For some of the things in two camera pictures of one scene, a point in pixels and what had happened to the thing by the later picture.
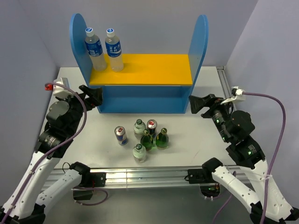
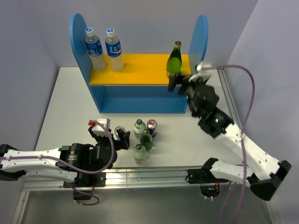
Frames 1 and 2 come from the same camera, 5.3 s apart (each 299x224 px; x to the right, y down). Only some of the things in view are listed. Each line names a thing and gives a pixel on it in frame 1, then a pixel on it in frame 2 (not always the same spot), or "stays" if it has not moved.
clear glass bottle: [139, 129] stays
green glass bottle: [145, 140] stays
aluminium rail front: [148, 178] stays
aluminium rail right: [224, 81] stays
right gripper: [196, 102] → [178, 76]
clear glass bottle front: [139, 153] stays
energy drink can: [152, 125] stays
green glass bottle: [162, 139] → [174, 62]
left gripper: [96, 94] → [123, 143]
